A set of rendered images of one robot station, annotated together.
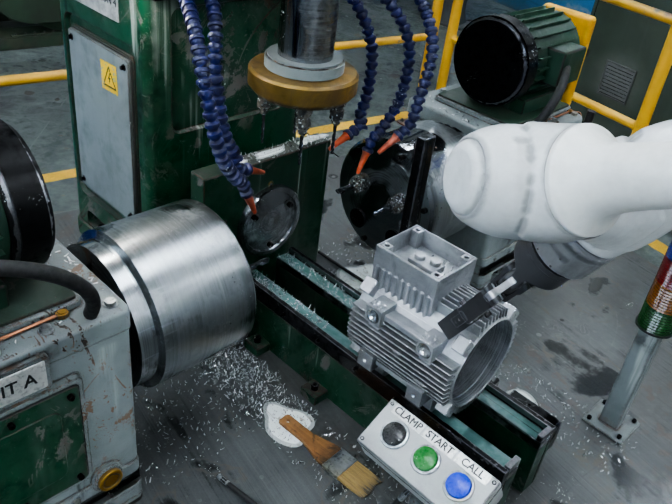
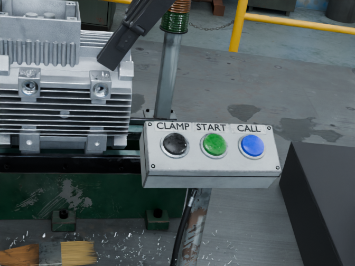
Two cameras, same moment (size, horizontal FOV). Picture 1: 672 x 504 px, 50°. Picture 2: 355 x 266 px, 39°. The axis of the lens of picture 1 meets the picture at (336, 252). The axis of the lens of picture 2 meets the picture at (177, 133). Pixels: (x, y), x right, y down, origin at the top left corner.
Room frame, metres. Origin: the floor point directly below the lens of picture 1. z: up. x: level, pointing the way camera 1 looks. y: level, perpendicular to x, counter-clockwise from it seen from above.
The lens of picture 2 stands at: (0.33, 0.34, 1.38)
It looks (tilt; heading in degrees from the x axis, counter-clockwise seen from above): 29 degrees down; 304
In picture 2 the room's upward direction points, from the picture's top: 9 degrees clockwise
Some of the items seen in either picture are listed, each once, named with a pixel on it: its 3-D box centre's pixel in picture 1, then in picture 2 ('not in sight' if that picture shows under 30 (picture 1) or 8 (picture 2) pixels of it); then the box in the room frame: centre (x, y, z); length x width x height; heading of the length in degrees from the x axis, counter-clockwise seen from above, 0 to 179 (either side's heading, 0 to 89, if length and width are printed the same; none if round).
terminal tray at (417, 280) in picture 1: (422, 270); (38, 31); (0.93, -0.14, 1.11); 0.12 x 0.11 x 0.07; 50
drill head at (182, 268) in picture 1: (131, 304); not in sight; (0.84, 0.29, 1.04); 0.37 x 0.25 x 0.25; 139
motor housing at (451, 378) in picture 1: (431, 329); (63, 88); (0.90, -0.17, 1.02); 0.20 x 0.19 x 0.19; 50
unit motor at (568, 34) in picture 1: (526, 108); not in sight; (1.56, -0.38, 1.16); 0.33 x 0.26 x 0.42; 139
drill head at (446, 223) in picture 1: (420, 183); not in sight; (1.35, -0.16, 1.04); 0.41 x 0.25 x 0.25; 139
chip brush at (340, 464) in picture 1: (326, 452); (29, 255); (0.81, -0.03, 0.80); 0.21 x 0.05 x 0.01; 52
